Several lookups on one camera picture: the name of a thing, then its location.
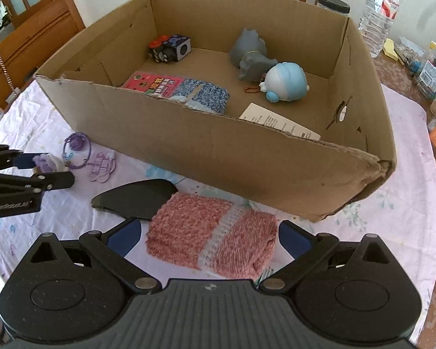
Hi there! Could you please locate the wooden cabinet door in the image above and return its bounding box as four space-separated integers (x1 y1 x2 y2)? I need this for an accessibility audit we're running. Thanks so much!
0 0 85 112

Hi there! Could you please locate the purple charm keychain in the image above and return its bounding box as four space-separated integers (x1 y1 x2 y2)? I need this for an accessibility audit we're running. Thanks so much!
62 132 116 184

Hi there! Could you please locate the cream carton box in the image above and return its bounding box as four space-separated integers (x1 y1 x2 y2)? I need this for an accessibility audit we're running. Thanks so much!
239 102 321 141

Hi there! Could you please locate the large cardboard box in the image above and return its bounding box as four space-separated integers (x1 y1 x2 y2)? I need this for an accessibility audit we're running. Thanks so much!
36 0 396 221

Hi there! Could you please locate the purple crochet flower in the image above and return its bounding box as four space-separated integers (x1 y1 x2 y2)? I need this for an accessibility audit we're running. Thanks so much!
33 154 69 173

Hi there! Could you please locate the black blue toy cube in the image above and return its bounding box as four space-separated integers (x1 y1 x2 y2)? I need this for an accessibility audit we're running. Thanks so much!
148 34 191 63

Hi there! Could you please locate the grey rubber toy figure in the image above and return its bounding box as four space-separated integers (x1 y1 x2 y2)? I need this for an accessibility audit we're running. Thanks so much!
228 29 278 83

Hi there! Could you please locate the pink card pack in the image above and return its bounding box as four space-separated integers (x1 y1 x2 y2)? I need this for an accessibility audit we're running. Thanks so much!
122 71 184 99

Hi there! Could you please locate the pink knitted sock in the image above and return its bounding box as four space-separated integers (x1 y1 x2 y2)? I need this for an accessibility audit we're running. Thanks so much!
146 192 278 280

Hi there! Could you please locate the blue white squishy toy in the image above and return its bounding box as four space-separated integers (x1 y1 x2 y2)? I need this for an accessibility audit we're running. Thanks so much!
259 62 310 103

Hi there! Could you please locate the black lid glass jar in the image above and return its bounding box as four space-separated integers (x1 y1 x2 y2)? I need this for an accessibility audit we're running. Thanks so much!
317 0 351 16

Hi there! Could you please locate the clear plastic water bottle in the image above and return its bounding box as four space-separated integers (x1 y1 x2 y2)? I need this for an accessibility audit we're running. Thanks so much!
358 0 401 58

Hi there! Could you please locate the black glasses case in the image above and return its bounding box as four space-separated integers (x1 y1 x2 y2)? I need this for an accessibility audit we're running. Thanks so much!
91 179 178 221

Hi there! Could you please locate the blue white knitted sock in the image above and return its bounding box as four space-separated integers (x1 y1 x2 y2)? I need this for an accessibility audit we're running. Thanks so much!
170 78 230 114

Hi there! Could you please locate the pen holder cup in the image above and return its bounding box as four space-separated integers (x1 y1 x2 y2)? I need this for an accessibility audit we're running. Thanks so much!
414 41 436 100

